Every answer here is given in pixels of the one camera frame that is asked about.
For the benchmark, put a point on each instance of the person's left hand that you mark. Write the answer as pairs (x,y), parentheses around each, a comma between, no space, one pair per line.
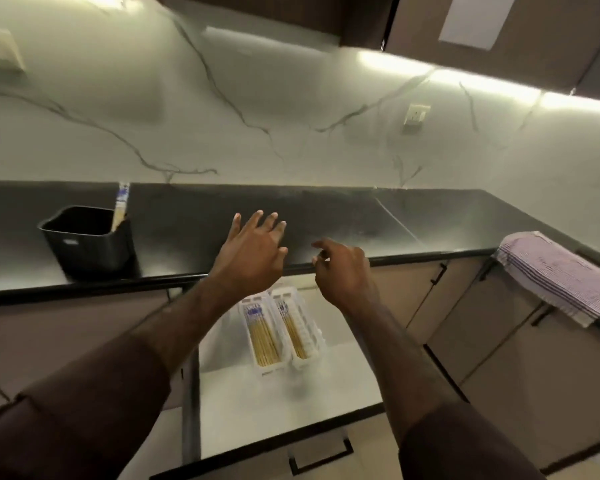
(247,259)

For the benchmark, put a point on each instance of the person's right hand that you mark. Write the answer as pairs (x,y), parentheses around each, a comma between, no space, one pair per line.
(345,277)

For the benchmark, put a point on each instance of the person's right thumb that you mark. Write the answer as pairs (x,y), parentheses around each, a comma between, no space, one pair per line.
(321,260)

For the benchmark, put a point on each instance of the person's left little finger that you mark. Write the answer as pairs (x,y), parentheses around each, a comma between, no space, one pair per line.
(237,224)

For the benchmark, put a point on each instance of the person's left middle finger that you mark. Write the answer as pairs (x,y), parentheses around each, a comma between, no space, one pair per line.
(269,223)

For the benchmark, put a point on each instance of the person's left thumb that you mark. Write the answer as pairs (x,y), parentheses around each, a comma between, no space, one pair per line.
(280,255)

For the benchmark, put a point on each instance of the person's left forearm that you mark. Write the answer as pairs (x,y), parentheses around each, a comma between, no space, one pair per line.
(180,319)

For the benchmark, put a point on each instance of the person's right forearm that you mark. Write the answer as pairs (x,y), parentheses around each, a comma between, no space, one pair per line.
(395,359)

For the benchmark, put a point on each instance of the white plastic organiser tray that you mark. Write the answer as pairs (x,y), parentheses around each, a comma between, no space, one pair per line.
(315,334)
(252,362)

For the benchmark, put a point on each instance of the wooden stick packet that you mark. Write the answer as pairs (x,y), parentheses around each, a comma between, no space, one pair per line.
(120,207)
(292,329)
(262,334)

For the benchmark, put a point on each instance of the beige lower cabinet door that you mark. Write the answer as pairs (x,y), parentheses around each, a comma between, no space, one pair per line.
(520,374)
(55,339)
(430,299)

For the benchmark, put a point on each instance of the black plastic container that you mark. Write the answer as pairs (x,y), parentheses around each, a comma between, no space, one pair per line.
(87,244)

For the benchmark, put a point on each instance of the open white drawer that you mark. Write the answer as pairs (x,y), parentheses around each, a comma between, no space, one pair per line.
(280,409)

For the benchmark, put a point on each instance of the striped white kitchen towel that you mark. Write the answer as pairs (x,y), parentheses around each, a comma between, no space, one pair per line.
(555,274)

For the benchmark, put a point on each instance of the brown upper cabinet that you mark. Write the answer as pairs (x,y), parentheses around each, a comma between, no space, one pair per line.
(540,44)

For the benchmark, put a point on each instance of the white wall socket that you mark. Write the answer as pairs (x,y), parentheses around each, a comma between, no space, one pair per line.
(416,116)

